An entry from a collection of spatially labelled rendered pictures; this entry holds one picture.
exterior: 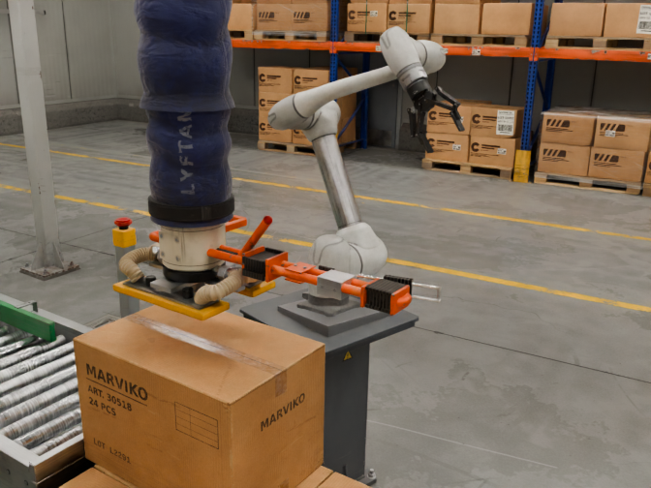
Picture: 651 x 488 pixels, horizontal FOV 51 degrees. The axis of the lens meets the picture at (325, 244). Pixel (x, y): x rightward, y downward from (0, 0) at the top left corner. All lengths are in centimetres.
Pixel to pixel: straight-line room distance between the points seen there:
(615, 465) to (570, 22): 617
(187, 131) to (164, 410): 72
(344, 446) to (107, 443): 104
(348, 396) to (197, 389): 107
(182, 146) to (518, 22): 735
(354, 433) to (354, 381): 24
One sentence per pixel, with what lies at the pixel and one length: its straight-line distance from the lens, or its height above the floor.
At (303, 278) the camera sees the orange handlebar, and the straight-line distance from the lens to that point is 161.
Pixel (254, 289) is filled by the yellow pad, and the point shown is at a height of 112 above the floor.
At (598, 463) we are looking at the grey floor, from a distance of 334.
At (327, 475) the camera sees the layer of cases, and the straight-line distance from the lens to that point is 211.
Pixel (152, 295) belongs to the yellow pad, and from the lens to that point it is 184.
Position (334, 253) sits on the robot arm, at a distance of 250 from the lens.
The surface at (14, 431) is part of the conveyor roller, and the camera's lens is 249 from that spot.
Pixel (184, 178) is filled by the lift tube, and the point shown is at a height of 143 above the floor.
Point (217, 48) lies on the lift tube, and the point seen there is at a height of 174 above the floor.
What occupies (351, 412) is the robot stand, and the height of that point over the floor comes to 35.
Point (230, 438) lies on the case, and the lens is 172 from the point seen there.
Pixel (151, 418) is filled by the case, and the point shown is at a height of 80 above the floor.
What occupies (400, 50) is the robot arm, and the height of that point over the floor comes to 173.
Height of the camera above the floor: 180
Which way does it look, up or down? 18 degrees down
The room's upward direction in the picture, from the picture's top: 1 degrees clockwise
